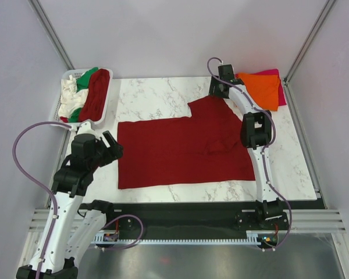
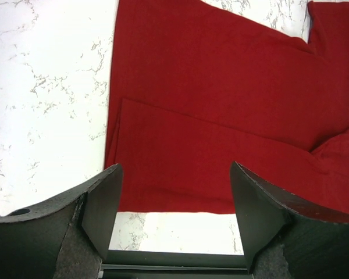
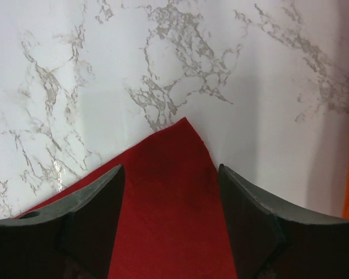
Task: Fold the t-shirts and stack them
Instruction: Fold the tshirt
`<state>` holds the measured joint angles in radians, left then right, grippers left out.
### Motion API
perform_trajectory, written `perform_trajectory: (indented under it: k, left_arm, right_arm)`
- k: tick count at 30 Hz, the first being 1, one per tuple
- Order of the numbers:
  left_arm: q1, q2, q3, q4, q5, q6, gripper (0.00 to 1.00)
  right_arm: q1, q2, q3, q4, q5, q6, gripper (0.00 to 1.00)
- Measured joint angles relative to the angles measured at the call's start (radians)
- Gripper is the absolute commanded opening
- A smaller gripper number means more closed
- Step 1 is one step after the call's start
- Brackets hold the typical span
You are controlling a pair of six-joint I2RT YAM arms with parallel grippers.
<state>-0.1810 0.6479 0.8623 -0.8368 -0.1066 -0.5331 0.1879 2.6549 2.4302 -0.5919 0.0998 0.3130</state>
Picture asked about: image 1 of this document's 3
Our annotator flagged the green t-shirt in basket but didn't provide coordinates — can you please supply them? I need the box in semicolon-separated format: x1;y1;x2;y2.
67;67;99;123

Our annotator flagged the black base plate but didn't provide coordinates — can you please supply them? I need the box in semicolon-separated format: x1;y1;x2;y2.
80;201;289;239

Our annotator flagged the folded orange t-shirt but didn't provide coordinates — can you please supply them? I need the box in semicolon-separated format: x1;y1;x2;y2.
236;73;280;111

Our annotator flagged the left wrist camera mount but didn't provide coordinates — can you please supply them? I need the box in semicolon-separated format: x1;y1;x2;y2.
76;121;96;135

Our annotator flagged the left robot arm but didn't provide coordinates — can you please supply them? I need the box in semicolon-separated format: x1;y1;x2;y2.
16;131;123;278

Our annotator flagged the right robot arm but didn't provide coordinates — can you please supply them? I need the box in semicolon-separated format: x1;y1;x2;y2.
209;62;283;229

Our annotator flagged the white slotted cable duct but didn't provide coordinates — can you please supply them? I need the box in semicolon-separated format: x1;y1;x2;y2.
91;231;278;246

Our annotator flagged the left aluminium frame post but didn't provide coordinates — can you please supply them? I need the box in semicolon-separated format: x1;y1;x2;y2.
28;0;74;70

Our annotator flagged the dark red t-shirt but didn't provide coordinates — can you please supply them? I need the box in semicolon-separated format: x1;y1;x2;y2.
117;96;255;189

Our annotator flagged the dark red shirt in basket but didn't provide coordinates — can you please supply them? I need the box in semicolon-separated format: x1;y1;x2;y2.
78;69;110;122

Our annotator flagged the white t-shirt in basket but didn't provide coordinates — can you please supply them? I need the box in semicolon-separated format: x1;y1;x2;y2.
58;75;76;118

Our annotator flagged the right aluminium frame post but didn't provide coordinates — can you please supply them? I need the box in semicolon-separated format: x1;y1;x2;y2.
283;0;337;85

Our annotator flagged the aluminium front rail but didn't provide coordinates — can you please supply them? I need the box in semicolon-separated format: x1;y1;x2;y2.
29;209;346;233

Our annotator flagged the aluminium frame post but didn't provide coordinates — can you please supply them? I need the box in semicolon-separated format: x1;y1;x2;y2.
283;0;337;85
28;0;74;70

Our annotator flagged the folded pink t-shirt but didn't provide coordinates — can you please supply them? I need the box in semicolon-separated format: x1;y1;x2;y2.
255;69;287;106

